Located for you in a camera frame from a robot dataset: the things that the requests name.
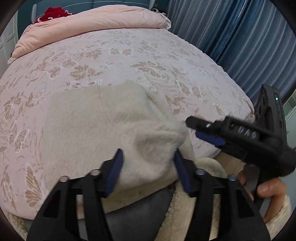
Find white fleece jacket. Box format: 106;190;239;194
156;152;292;240

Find red garment on bed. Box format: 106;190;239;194
33;7;74;24

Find pink folded quilt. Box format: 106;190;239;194
8;4;171;65

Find blue curtain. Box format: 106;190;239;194
167;1;295;102

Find right hand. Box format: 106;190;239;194
237;170;287;224

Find white wardrobe doors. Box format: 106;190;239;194
0;11;19;77

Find beige knit sweater black hearts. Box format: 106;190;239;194
42;80;196;214

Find pink butterfly pattern bedspread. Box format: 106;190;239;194
1;29;254;219

